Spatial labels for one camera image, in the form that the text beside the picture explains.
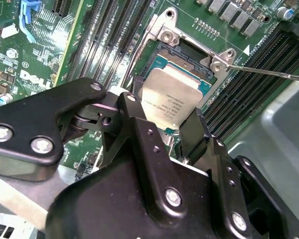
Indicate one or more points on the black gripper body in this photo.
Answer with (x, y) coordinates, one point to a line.
(114, 204)

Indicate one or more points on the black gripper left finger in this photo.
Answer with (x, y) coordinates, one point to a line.
(35, 112)

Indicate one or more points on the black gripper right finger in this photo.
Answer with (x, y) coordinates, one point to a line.
(196, 139)

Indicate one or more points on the metal locking lever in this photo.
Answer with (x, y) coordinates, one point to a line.
(269, 73)
(136, 56)

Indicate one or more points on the silver CPU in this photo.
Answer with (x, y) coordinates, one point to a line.
(169, 97)

